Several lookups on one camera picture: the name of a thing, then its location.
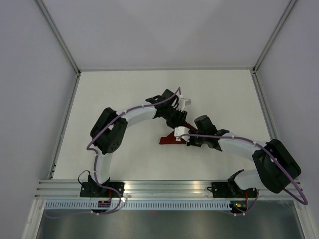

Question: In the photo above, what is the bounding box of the aluminium frame post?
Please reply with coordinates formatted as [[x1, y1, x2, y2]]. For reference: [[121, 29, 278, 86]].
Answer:
[[33, 0, 81, 76], [252, 0, 299, 75]]

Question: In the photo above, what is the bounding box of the dark red cloth napkin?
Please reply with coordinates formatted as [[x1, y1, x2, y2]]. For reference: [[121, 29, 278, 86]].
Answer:
[[159, 122, 197, 145]]

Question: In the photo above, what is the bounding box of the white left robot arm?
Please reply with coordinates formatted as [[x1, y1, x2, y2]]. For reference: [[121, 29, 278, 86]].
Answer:
[[81, 88, 191, 197]]

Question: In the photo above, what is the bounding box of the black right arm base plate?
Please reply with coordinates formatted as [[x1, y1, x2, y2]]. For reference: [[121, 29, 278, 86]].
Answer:
[[207, 182, 257, 199]]

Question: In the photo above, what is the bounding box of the aluminium left frame post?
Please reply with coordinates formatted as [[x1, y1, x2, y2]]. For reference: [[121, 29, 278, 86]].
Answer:
[[33, 0, 81, 76]]

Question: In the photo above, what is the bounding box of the aluminium right frame post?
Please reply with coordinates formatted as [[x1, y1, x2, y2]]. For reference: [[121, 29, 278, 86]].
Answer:
[[252, 0, 299, 75]]

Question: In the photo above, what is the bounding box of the white slotted cable duct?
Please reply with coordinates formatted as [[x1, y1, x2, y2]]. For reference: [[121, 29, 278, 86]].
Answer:
[[45, 200, 231, 211]]

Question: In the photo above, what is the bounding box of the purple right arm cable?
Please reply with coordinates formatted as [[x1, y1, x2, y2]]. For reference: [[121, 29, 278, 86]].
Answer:
[[178, 133, 309, 217]]

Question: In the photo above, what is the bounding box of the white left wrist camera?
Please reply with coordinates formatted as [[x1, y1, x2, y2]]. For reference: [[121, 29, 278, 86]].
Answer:
[[176, 95, 191, 111]]

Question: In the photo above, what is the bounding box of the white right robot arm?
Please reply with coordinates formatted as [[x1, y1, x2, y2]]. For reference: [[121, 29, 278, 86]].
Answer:
[[181, 115, 301, 197]]

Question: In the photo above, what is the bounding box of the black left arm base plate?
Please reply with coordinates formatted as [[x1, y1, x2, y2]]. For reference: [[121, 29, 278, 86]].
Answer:
[[80, 182, 125, 198]]

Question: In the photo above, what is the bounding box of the aluminium front rail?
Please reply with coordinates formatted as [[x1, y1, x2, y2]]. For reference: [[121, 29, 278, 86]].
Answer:
[[34, 179, 307, 200]]

